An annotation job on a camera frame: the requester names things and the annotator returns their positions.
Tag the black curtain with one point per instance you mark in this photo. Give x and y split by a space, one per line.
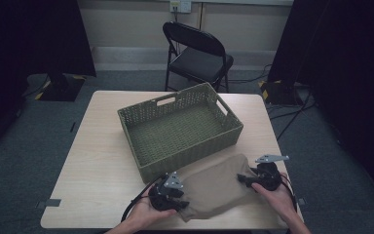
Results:
354 65
29 39

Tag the green woven basket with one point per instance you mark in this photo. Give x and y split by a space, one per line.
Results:
175 133

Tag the beige pants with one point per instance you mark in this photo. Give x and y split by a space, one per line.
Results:
214 188

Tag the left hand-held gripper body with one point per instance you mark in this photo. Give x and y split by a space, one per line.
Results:
160 198

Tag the black folding chair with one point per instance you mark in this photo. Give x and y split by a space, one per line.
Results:
198 65

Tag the grey tape strip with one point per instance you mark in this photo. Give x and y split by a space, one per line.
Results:
50 203
302 201

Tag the person's left hand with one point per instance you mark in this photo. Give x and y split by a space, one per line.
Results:
146 216

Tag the white wall socket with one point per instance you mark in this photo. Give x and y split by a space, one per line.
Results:
185 6

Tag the person's right hand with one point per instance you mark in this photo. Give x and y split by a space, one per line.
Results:
280 203

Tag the black stand base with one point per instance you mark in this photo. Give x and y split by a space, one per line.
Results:
279 94
61 91

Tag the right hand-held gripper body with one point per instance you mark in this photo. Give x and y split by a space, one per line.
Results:
269 177

